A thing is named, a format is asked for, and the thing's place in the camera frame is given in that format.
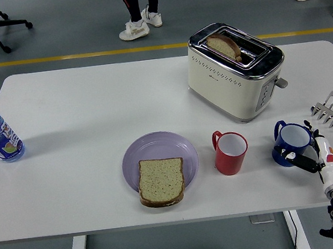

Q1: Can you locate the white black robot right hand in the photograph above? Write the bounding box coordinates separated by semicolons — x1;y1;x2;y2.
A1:
270;116;333;196

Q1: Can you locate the blue enamel cup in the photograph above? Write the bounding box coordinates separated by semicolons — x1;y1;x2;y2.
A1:
268;116;317;169

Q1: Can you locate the red plastic cup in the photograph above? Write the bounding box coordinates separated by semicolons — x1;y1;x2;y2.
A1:
210;126;252;178

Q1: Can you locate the rounded bread slice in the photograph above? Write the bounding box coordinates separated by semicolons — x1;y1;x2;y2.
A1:
205;30;243;66

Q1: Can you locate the square bread slice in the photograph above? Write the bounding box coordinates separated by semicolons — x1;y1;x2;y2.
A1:
134;155;189;210

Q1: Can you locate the cream chrome toaster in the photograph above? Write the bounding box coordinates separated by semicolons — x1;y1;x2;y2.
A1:
181;14;293;130

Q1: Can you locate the purple round plate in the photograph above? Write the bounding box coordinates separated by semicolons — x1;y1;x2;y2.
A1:
118;127;203;201

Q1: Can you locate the thin black cable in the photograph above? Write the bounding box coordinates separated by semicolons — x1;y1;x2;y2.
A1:
287;210;301;249

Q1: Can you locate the grey under-table bracket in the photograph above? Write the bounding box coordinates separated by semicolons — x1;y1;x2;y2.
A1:
249;213;276;226

